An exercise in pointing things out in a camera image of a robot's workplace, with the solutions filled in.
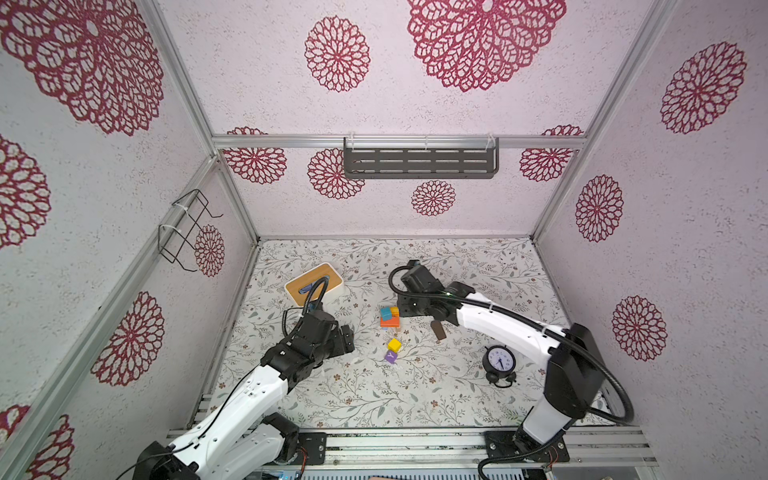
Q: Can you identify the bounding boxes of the grey wall shelf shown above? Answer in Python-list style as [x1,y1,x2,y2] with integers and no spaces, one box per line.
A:
[342,138,500,180]

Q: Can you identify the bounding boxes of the red wooden block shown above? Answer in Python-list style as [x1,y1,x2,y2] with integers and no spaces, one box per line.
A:
[380,317,400,328]

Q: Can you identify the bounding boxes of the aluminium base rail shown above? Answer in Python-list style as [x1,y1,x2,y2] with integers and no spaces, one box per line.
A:
[152,427,660,472]

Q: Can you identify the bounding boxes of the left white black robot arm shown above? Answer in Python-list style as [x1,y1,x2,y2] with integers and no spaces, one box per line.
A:
[118,309,355,479]

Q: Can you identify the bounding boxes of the dark brown plank block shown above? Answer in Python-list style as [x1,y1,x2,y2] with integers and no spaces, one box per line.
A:
[430,320,447,341]

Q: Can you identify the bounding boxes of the white wooden-lid tissue box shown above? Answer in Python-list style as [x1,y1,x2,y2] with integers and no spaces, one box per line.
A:
[284,262,346,306]

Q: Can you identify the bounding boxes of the yellow wooden cube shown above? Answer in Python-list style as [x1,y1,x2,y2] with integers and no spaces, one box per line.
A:
[388,339,402,353]

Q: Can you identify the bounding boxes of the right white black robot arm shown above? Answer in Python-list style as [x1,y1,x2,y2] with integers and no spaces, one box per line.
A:
[388,260,635,451]

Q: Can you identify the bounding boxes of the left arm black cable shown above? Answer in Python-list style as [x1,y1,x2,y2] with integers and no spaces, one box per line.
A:
[113,275,331,480]

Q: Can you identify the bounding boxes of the black wire wall rack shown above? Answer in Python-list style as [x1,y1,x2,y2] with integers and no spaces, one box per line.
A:
[156,189,226,278]

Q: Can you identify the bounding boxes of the black alarm clock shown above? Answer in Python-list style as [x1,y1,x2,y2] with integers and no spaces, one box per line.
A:
[481,345,517,389]

